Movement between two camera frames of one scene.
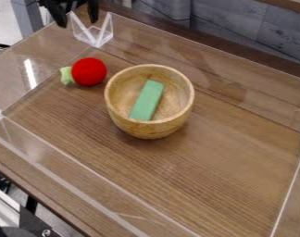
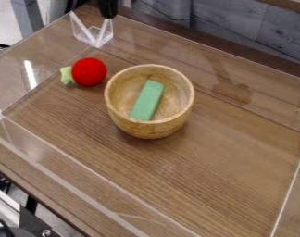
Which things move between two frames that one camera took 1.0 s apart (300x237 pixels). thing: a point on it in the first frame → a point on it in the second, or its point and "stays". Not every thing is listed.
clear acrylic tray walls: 175,139 stays
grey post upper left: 27,15 stays
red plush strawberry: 85,71 stays
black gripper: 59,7 → 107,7
